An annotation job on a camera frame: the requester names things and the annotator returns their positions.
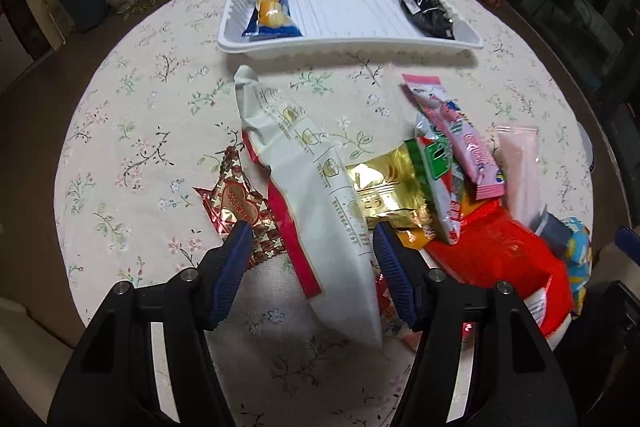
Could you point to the green and white snack packet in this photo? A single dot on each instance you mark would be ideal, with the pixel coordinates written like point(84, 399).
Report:
point(440, 177)

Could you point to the gold snack packet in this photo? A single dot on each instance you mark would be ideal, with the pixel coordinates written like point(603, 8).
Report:
point(385, 187)

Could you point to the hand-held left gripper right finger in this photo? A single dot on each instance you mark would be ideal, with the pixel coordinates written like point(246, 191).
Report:
point(395, 272)

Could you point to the black snack packet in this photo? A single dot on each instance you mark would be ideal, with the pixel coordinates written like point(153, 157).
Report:
point(425, 12)

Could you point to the large white and red snack bag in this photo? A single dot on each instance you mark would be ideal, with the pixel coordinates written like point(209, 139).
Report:
point(320, 207)

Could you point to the red heart-print snack packet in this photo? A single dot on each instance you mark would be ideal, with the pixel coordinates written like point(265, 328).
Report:
point(240, 202)

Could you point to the blue cartoon-print snack packet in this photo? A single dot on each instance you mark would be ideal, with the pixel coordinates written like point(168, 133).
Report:
point(577, 252)

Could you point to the pale pink snack packet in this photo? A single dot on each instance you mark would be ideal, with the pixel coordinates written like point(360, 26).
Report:
point(520, 172)

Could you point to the red patterned snack packet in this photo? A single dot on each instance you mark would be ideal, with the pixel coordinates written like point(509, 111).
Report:
point(387, 302)

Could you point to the orange snack packet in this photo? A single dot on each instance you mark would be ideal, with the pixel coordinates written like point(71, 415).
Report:
point(470, 208)

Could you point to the dark plant pot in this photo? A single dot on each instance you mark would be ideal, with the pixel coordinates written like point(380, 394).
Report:
point(82, 2)

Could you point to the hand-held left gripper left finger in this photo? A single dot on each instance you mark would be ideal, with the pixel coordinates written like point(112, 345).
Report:
point(232, 267)

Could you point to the white plastic tray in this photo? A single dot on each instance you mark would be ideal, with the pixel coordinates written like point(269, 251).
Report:
point(340, 7)

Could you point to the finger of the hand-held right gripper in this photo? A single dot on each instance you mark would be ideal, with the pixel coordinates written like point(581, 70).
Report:
point(617, 332)
point(627, 244)

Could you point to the blue and yellow snack packet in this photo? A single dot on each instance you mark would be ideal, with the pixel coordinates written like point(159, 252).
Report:
point(270, 7)

